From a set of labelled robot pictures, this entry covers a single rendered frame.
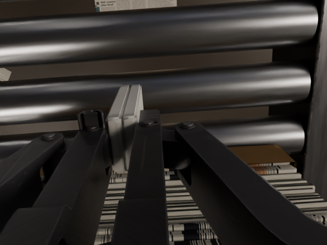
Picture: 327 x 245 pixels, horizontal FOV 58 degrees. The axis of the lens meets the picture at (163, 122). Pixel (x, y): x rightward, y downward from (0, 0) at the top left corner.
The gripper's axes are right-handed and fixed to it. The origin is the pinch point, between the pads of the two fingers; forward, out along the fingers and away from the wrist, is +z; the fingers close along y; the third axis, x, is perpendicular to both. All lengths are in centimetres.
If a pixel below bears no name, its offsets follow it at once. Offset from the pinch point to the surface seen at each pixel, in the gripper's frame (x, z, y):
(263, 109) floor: -33, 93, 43
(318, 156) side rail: -10.9, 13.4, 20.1
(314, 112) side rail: -5.3, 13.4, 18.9
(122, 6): 9, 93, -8
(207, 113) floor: -32, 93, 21
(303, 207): -9.3, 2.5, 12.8
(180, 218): -9.1, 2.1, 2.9
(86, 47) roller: 3.3, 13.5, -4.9
